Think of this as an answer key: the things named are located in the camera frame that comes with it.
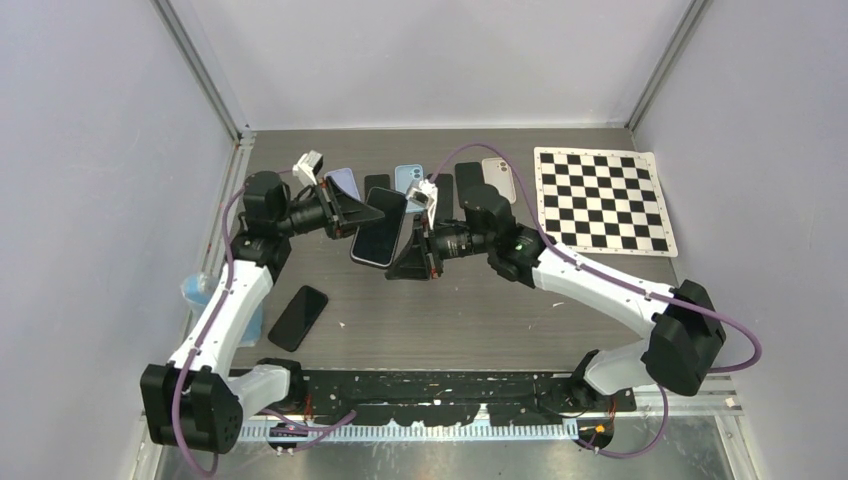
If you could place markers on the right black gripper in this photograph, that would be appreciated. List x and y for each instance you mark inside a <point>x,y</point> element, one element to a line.
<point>414,262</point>

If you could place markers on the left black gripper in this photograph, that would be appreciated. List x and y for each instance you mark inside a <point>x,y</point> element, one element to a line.
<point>339,209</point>

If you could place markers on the lilac phone case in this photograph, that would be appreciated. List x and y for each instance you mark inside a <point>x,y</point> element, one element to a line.
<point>345,180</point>

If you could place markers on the phone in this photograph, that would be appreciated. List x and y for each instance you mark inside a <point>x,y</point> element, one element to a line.
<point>445,197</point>
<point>374,244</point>
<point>382,181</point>

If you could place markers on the light-blue phone case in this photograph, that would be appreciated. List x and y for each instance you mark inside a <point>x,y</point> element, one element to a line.
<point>404,177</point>

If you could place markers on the beige phone case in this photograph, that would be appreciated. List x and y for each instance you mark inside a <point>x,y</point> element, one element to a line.
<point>498,173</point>

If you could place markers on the black smartphone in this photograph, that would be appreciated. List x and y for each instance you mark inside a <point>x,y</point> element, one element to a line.
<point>467,176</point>

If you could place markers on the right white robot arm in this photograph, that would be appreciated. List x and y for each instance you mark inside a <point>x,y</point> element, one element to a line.
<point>680,337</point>

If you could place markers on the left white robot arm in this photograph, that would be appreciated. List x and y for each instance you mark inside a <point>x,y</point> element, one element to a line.
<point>191,401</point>

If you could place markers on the black phone bare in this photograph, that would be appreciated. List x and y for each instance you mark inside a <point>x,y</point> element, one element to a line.
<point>297,319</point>

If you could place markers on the checkerboard calibration mat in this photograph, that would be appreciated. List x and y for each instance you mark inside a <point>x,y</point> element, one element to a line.
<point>603,201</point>

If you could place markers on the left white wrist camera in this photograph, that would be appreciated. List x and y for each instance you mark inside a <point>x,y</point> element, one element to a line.
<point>307,168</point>

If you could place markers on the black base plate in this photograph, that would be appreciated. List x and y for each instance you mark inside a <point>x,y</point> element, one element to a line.
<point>445,398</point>

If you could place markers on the aluminium front rail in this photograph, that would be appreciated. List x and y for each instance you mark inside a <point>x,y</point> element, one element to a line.
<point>269,431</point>

